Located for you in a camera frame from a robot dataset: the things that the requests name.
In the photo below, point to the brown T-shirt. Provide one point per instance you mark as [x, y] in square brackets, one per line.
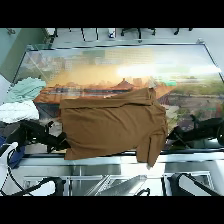
[110, 126]

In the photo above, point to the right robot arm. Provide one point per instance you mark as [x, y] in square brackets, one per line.
[203, 128]

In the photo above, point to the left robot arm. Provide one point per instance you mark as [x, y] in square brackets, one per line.
[35, 133]

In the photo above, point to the black office chair base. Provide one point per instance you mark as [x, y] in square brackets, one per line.
[138, 31]

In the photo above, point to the pale green garment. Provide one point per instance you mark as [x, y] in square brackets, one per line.
[26, 89]

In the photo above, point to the white garment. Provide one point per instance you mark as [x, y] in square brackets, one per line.
[18, 111]

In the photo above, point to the blue garment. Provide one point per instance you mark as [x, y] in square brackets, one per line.
[18, 159]

